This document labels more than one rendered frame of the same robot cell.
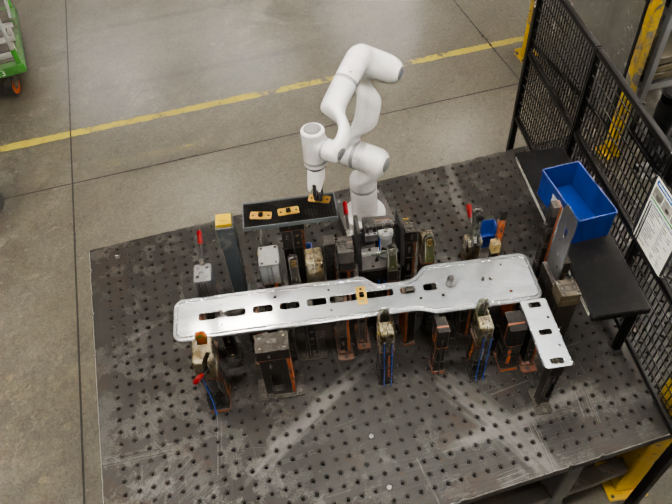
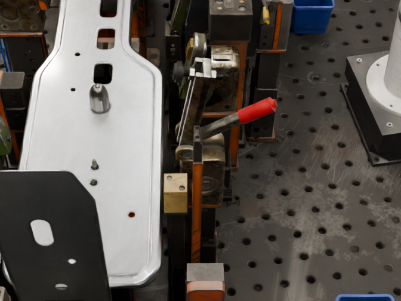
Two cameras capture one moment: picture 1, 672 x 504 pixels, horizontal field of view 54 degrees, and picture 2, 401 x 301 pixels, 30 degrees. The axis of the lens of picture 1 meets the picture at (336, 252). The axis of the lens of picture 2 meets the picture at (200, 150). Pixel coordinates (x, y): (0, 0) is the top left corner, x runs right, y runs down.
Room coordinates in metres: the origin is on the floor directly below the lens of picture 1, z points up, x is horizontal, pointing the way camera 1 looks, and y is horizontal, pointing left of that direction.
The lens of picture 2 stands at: (1.69, -1.25, 1.92)
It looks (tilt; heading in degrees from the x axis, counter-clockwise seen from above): 51 degrees down; 92
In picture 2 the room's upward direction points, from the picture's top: 2 degrees clockwise
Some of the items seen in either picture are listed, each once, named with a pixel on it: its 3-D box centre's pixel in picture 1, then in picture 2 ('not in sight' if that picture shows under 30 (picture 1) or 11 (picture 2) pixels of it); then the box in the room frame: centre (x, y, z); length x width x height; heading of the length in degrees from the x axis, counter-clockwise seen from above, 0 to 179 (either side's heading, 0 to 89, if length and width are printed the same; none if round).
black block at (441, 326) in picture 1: (440, 346); (17, 136); (1.33, -0.37, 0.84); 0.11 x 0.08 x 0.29; 4
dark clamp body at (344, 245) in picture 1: (346, 274); not in sight; (1.67, -0.04, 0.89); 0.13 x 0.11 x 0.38; 4
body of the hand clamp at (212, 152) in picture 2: (468, 267); (200, 211); (1.68, -0.54, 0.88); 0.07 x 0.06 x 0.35; 4
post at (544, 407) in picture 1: (547, 382); not in sight; (1.14, -0.73, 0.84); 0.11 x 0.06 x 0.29; 4
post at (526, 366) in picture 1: (531, 340); not in sight; (1.32, -0.72, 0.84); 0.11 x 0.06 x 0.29; 4
